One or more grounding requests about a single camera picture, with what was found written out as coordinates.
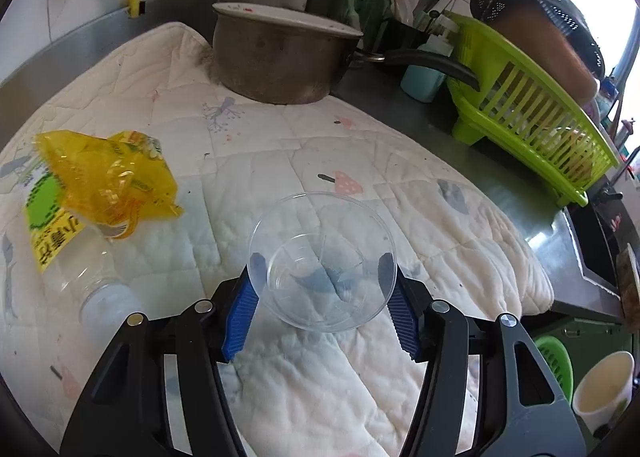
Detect green plastic basket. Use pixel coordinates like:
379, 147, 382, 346
532, 334, 575, 403

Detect yellow plastic bag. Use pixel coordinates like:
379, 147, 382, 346
34, 131, 185, 240

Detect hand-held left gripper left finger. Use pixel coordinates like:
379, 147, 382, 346
60, 252, 266, 457

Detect metal pot with black handle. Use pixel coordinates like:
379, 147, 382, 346
210, 12, 481, 105

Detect white paper cup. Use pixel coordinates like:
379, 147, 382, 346
571, 351, 636, 435

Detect metal colander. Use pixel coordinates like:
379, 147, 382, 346
470, 0, 606, 88

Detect green utensil jar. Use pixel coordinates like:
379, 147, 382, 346
334, 0, 393, 50

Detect steel sink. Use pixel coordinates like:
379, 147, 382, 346
565, 187, 640, 323

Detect green plastic dish rack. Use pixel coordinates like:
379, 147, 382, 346
442, 12, 621, 208

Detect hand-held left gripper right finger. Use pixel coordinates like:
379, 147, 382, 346
377, 253, 586, 457

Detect teal pump bottle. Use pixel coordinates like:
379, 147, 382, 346
400, 17, 458, 102

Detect plastic bottle green-yellow label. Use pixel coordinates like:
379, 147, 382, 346
22, 157, 143, 338

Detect white quilted mat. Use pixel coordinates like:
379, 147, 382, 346
0, 22, 556, 457

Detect white plate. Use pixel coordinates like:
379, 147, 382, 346
212, 2, 363, 38

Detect brown bowl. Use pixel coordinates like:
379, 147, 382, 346
492, 2, 601, 105

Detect clear plastic cup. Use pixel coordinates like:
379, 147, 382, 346
248, 192, 399, 334

